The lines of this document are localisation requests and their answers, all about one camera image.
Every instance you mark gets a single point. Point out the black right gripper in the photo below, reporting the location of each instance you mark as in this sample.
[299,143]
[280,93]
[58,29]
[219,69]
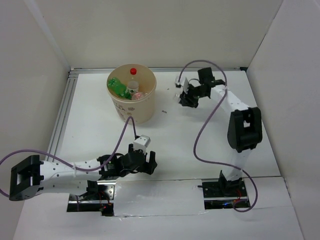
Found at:
[186,99]

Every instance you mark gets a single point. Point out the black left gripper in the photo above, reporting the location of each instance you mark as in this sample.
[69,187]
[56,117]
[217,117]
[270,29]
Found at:
[149,167]

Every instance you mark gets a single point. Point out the small clear bottle red label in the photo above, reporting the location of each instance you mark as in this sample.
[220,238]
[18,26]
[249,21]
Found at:
[138,96]

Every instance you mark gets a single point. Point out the large clear bottle red label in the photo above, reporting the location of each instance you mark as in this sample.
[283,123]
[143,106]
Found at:
[133,85]

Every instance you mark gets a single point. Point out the green plastic bottle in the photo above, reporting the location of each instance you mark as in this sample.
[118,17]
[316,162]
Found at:
[119,88]

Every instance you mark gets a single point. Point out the small bottle black label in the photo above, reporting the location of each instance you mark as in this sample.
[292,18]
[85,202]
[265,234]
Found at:
[177,97]

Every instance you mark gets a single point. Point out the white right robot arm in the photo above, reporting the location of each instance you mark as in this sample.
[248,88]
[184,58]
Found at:
[244,130]

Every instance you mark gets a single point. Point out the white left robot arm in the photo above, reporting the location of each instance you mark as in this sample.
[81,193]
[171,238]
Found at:
[32,176]

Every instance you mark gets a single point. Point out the tan paper bucket bin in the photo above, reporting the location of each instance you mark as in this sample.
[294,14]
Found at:
[143,109]

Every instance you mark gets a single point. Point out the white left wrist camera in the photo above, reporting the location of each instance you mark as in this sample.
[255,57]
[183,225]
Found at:
[141,143]

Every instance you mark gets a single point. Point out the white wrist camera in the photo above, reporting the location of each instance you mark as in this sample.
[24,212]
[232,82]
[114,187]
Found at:
[141,143]
[182,83]

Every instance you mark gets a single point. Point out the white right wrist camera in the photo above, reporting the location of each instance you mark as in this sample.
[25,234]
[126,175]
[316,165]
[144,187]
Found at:
[182,83]

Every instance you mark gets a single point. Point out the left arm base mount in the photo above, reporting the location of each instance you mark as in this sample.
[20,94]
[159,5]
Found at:
[99,197]

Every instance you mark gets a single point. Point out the aluminium frame rail left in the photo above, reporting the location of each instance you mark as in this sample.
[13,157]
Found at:
[59,129]

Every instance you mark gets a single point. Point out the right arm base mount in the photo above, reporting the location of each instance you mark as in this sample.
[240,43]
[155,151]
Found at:
[224,194]

